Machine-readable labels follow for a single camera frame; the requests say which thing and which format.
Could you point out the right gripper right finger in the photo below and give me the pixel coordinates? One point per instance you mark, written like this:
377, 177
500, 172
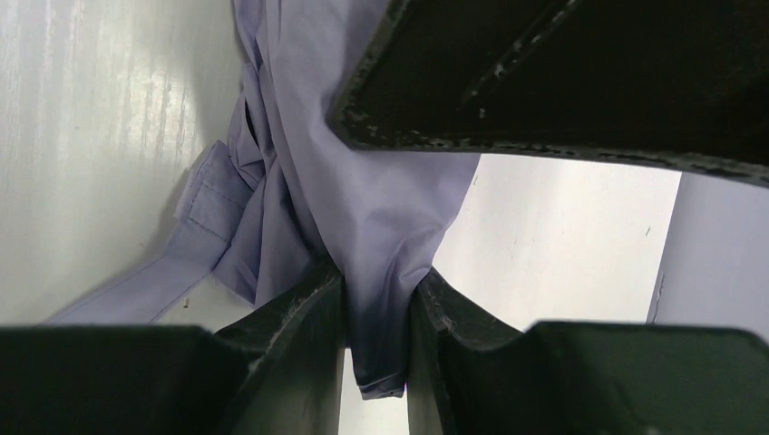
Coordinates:
470, 373

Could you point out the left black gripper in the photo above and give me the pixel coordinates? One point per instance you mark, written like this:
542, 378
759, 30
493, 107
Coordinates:
679, 85

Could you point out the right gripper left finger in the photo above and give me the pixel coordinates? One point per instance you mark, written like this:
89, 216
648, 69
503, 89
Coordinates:
275, 371

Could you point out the black and lavender folding umbrella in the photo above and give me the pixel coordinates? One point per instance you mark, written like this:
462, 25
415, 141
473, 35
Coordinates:
282, 191

